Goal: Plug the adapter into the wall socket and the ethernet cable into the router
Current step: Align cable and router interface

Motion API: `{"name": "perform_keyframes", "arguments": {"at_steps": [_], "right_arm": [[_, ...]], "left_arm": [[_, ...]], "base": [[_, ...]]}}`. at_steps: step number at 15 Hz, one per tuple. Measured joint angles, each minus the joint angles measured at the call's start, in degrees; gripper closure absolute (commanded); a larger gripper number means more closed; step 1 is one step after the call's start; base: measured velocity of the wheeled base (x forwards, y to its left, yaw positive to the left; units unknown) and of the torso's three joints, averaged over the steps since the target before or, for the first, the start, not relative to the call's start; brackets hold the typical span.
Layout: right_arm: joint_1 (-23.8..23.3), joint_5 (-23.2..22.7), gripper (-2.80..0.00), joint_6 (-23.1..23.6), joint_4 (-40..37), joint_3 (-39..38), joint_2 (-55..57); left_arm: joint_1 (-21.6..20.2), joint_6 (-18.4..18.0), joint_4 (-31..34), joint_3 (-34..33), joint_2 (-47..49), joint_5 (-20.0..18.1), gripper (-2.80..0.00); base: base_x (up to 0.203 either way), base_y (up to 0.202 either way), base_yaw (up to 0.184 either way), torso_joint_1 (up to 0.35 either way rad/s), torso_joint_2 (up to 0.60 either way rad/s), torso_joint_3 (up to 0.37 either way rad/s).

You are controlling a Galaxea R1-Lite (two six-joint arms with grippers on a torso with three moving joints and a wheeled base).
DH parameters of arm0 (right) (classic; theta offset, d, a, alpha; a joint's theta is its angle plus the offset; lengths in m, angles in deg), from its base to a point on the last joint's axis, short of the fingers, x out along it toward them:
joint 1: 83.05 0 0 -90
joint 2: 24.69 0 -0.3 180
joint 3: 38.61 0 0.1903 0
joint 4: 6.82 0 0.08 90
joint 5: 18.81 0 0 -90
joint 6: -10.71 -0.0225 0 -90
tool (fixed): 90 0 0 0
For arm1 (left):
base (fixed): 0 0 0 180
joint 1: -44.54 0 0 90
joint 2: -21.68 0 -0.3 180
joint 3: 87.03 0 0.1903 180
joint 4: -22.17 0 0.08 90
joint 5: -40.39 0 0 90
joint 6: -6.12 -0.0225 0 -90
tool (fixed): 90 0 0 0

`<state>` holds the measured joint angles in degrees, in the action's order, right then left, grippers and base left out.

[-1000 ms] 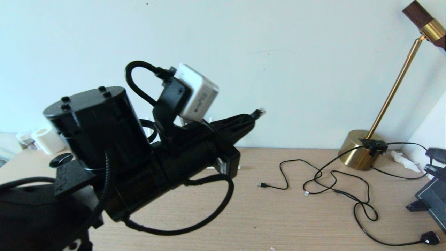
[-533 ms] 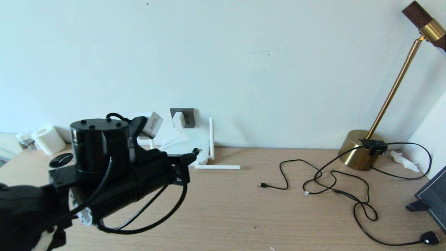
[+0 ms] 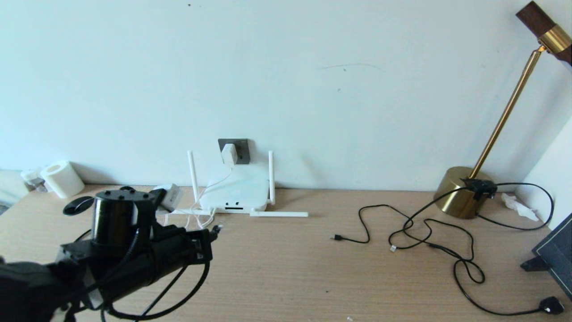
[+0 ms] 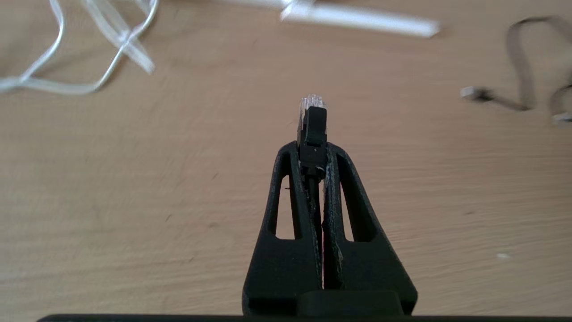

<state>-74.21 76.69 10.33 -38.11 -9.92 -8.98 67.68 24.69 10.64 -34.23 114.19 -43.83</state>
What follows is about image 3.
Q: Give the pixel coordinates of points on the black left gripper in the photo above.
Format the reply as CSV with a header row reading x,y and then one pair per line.
x,y
167,252

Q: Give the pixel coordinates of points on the white power adapter block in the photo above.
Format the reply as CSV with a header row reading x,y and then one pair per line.
x,y
229,154

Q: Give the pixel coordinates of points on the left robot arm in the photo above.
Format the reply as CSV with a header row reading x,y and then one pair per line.
x,y
116,219

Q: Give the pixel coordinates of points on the white router with antennas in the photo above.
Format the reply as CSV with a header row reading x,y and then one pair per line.
x,y
234,192

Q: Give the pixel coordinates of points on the black round desk grommet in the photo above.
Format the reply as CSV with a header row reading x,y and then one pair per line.
x,y
76,206

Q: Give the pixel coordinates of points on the white toilet paper roll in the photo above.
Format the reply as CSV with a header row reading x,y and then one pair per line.
x,y
62,180

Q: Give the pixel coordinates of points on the small clear plastic container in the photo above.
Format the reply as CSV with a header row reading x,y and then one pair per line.
x,y
32,178

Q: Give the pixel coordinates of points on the brass desk lamp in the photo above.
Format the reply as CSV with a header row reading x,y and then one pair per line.
x,y
460,197

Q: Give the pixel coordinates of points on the crumpled white tissue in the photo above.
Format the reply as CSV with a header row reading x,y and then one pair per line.
x,y
518,208

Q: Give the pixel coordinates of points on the black plastic clip stand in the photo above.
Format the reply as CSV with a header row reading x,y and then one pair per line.
x,y
535,264

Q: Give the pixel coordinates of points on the dark teal printed box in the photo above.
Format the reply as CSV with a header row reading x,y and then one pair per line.
x,y
558,255

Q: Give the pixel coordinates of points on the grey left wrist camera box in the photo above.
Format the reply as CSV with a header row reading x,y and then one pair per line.
x,y
170,197

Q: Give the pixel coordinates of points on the grey wall socket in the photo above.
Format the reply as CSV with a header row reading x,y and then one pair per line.
x,y
244,154

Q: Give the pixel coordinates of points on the black inline lamp switch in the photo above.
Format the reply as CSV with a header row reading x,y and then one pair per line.
x,y
479,188

